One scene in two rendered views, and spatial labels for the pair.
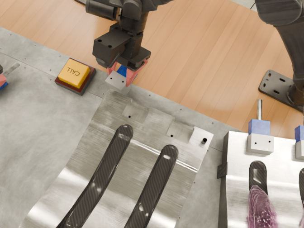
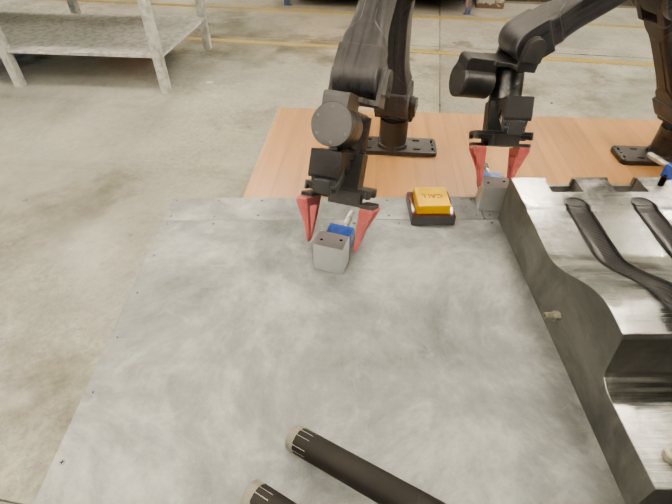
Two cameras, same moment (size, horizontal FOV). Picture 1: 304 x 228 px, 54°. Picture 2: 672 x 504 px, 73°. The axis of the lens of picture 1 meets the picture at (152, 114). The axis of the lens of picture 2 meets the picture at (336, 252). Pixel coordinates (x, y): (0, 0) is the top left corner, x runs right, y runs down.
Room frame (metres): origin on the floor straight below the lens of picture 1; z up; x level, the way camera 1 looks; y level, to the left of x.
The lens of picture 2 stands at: (-0.16, 0.67, 1.31)
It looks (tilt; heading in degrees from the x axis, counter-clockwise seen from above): 42 degrees down; 333
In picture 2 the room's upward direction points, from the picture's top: straight up
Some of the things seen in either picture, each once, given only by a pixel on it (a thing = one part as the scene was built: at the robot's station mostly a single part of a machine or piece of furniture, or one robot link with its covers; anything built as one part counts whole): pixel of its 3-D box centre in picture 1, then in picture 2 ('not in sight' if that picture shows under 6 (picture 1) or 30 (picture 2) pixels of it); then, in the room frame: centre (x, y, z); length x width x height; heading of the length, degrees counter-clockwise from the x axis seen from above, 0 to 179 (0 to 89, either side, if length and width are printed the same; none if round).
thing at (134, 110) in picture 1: (137, 113); (559, 193); (0.24, 0.03, 0.87); 0.05 x 0.05 x 0.04; 63
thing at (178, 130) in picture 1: (179, 132); (621, 193); (0.19, -0.06, 0.87); 0.05 x 0.05 x 0.04; 63
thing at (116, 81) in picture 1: (128, 70); (489, 180); (0.38, 0.06, 0.83); 0.13 x 0.05 x 0.05; 146
